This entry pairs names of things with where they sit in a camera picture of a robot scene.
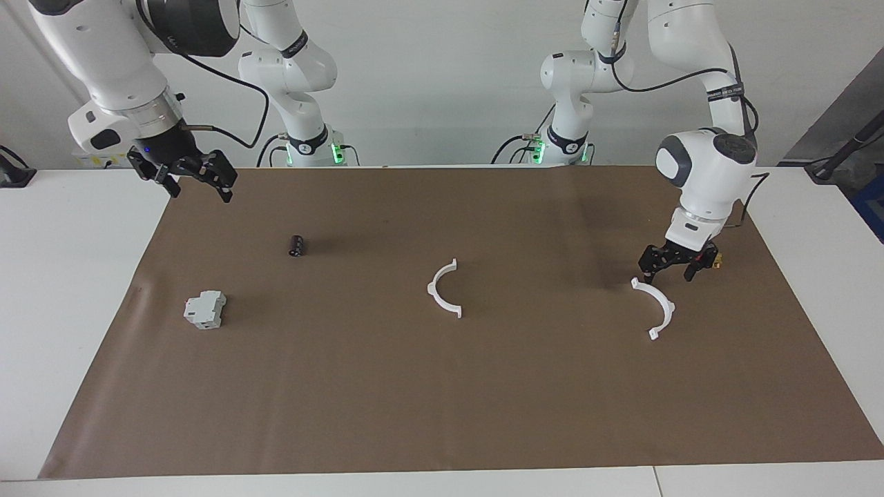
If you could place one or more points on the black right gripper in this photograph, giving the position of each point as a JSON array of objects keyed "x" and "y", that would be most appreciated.
[{"x": 173, "y": 148}]

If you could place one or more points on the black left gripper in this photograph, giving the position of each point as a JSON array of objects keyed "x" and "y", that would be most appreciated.
[{"x": 687, "y": 248}]

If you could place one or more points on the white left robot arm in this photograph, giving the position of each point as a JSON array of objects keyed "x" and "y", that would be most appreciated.
[{"x": 704, "y": 172}]

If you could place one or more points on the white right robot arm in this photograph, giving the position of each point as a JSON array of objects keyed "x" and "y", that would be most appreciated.
[{"x": 103, "y": 55}]

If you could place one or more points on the white power strip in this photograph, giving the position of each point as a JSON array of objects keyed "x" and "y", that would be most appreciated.
[{"x": 90, "y": 160}]

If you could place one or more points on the black cylindrical capacitor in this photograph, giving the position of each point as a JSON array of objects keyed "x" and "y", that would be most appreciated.
[{"x": 297, "y": 246}]

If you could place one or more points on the white circuit breaker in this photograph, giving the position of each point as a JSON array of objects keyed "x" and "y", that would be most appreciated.
[{"x": 204, "y": 310}]

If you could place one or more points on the black pole stand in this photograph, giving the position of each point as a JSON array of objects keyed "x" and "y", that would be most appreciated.
[{"x": 825, "y": 169}]

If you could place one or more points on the black clamp foot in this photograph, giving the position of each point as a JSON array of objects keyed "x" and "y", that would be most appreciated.
[{"x": 14, "y": 178}]

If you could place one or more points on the blue crate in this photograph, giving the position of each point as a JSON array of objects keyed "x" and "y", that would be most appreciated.
[{"x": 873, "y": 207}]

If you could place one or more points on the gray partition panel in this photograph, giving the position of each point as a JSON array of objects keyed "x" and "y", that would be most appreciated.
[{"x": 849, "y": 90}]

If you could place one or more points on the brown paper table mat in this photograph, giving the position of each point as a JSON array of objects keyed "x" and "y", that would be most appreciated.
[{"x": 442, "y": 400}]

